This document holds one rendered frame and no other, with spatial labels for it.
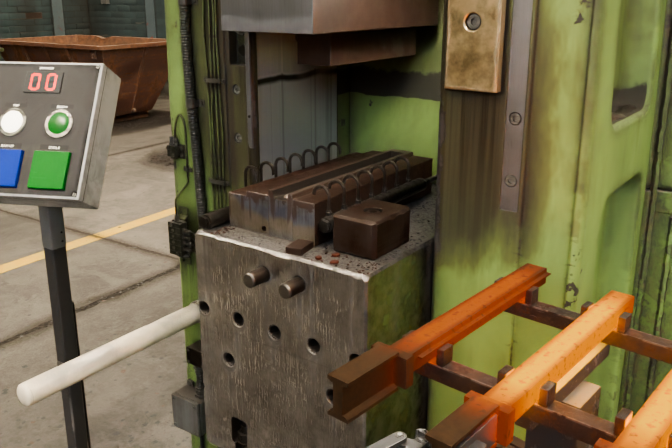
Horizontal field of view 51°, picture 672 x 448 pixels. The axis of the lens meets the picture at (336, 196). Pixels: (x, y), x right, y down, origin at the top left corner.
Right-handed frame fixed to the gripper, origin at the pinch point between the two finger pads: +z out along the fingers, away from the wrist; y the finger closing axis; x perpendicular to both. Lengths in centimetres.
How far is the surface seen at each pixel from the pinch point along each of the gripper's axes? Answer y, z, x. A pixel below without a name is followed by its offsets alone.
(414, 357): -10.5, 7.4, 1.2
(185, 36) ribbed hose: -93, 43, 30
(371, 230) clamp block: -39, 36, 2
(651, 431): 12.6, 10.4, 1.2
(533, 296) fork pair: -9.1, 32.5, 0.2
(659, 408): 12.0, 14.5, 1.2
